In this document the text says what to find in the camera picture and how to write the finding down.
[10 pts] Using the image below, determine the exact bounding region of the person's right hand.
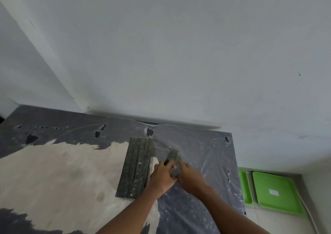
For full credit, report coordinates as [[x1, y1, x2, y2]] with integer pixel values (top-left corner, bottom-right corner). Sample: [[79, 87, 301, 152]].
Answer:
[[176, 161, 210, 198]]

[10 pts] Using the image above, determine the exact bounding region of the long dark green wrapped box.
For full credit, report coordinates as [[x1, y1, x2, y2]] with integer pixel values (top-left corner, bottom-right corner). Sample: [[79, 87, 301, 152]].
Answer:
[[115, 137, 155, 200]]

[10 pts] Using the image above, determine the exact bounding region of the small dark green block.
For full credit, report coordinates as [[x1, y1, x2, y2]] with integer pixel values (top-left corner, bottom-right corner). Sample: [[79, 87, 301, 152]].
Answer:
[[165, 149, 182, 164]]

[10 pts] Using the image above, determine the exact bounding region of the person's left forearm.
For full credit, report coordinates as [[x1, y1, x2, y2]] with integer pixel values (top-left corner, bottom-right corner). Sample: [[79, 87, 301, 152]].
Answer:
[[95, 187, 164, 234]]

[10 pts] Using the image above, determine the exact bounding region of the white cable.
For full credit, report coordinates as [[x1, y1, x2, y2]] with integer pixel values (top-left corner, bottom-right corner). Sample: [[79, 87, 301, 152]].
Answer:
[[297, 189, 320, 234]]

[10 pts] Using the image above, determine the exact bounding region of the person's right forearm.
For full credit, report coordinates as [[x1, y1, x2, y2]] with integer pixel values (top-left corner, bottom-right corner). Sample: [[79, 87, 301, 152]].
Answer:
[[199, 186, 271, 234]]

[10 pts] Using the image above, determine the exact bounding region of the large green plastic tray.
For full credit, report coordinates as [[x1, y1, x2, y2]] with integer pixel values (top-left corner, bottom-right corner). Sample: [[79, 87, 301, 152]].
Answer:
[[252, 171, 307, 217]]

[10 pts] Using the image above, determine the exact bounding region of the person's left hand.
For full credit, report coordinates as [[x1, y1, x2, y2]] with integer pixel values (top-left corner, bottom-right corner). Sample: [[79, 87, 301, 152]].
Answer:
[[146, 160, 179, 197]]

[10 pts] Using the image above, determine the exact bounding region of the narrow green plastic tray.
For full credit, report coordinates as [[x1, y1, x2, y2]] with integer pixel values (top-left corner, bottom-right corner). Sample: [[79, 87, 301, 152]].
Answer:
[[238, 168, 254, 206]]

